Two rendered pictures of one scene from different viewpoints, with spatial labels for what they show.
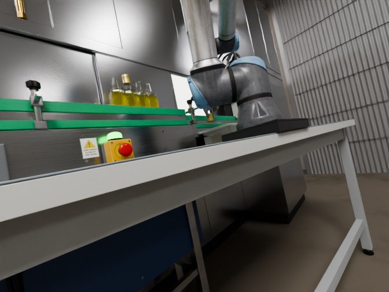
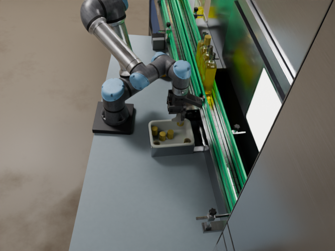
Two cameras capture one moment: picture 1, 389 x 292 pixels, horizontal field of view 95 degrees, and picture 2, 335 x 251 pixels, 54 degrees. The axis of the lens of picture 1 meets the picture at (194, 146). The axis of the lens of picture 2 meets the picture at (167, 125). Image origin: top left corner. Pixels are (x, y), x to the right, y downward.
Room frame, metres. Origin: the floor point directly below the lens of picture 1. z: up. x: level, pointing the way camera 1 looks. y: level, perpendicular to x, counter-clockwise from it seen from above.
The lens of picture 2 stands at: (1.54, -1.03, 2.18)
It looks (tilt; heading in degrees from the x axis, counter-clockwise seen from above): 50 degrees down; 126
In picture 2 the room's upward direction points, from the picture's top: 5 degrees clockwise
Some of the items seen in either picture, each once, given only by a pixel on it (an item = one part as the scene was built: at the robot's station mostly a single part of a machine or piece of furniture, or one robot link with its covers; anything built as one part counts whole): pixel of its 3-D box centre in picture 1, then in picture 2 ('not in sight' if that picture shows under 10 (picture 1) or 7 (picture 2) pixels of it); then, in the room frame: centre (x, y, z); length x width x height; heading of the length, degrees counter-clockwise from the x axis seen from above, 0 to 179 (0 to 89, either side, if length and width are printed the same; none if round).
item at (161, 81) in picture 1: (169, 95); (254, 88); (1.20, 0.09, 1.15); 0.90 x 0.03 x 0.34; 137
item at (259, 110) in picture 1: (256, 113); (114, 109); (0.60, -0.23, 0.83); 0.15 x 0.15 x 0.10
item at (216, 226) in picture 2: not in sight; (214, 222); (1.39, -0.44, 0.90); 0.17 x 0.05 x 0.23; 47
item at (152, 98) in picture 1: (152, 112); (208, 76); (0.92, 0.18, 0.99); 0.06 x 0.06 x 0.21; 47
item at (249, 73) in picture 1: (247, 80); (114, 93); (0.61, -0.22, 0.95); 0.13 x 0.12 x 0.14; 85
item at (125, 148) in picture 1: (124, 149); not in sight; (0.53, 0.21, 0.79); 0.04 x 0.03 x 0.04; 137
